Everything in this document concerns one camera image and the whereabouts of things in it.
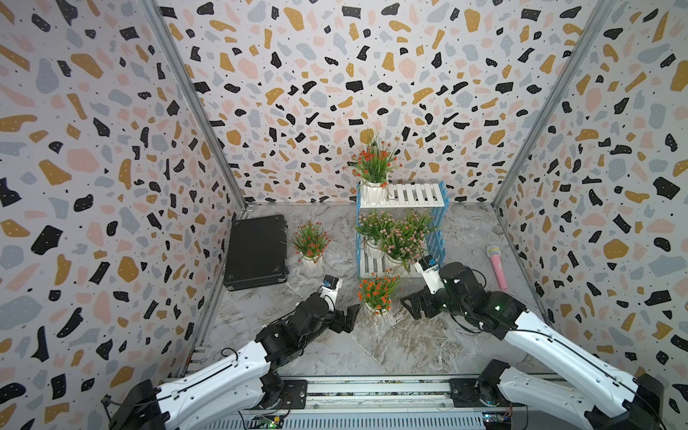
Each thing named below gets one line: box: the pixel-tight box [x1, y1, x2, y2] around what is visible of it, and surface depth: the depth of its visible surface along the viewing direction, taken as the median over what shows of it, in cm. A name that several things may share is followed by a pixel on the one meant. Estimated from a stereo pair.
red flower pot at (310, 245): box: [287, 220, 332, 276], surface depth 94 cm
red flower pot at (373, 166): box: [342, 135, 404, 207], surface depth 80 cm
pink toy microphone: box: [486, 243, 508, 291], surface depth 102 cm
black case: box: [223, 214, 290, 292], surface depth 105 cm
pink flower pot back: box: [353, 211, 395, 259], surface depth 92 cm
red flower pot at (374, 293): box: [357, 267, 403, 316], surface depth 80 cm
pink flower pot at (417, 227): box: [402, 211, 439, 258], surface depth 94 cm
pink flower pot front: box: [378, 221, 431, 273], surface depth 92 cm
